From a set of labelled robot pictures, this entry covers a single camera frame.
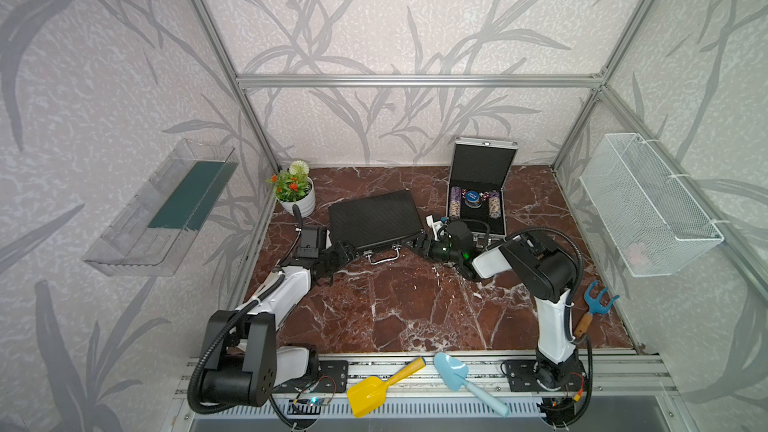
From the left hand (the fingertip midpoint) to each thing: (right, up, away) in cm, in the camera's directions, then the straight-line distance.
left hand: (351, 252), depth 89 cm
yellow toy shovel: (+7, -31, -19) cm, 37 cm away
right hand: (+16, +2, +3) cm, 17 cm away
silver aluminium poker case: (+44, +25, +21) cm, 55 cm away
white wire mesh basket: (+70, +11, -27) cm, 75 cm away
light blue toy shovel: (+29, -28, -14) cm, 43 cm away
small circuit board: (-5, -32, -19) cm, 37 cm away
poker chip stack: (+48, +15, +16) cm, 53 cm away
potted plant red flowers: (-20, +20, +6) cm, 29 cm away
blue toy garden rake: (+72, -15, -3) cm, 73 cm away
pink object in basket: (+74, +2, -16) cm, 75 cm away
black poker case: (+7, +7, +7) cm, 12 cm away
